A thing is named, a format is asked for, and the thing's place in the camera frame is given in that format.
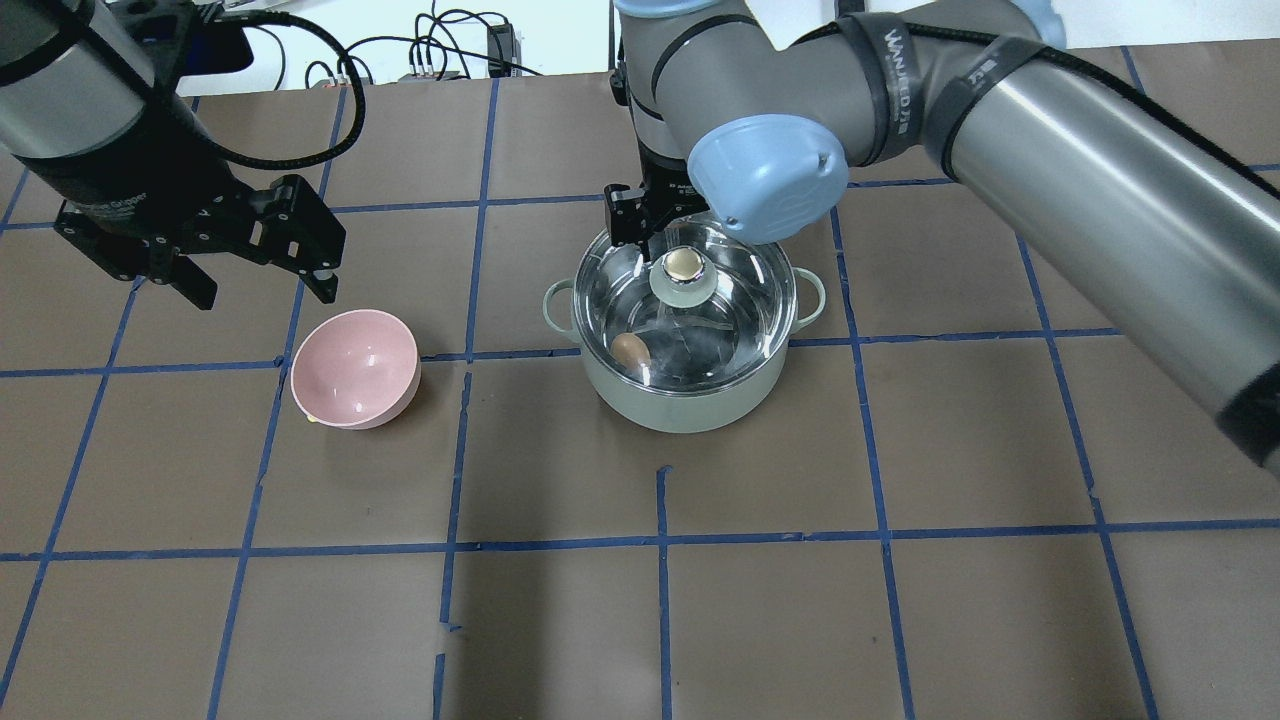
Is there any beige egg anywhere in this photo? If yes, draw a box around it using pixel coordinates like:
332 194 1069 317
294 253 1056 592
611 332 653 372

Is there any black power adapter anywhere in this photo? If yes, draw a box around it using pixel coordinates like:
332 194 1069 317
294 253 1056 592
486 22 518 77

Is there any pale green steel pot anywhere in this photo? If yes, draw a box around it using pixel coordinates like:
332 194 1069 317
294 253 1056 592
541 231 827 434

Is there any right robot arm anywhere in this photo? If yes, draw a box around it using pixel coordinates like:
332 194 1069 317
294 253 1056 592
607 1 1279 473

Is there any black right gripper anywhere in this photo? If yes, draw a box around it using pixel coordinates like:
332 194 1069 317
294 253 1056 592
603 150 709 261

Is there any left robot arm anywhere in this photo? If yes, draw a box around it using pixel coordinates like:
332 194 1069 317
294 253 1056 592
1 1 366 310

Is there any pink bowl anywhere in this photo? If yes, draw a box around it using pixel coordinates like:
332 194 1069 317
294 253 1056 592
289 309 422 430

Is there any glass pot lid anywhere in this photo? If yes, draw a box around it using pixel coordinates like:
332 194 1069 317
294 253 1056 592
571 217 800 395

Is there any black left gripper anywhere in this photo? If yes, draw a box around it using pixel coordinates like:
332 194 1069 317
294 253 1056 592
52 151 346 311

